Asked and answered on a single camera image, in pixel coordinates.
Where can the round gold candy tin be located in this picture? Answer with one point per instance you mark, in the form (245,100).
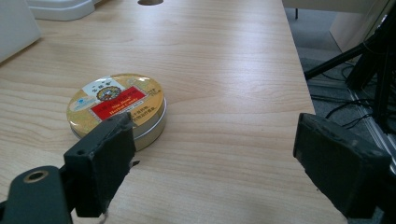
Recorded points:
(115,102)

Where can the white box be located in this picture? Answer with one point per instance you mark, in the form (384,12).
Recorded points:
(15,28)

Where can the beige cabinet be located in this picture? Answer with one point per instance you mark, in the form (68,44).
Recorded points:
(358,21)

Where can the white plastic base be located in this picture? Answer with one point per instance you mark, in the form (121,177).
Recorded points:
(62,8)

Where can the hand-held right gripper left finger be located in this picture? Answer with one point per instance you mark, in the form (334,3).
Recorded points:
(99,168)

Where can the black tripod stand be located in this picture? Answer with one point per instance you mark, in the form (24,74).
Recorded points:
(370,62)

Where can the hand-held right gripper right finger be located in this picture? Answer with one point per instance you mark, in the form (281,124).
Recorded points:
(339,168)

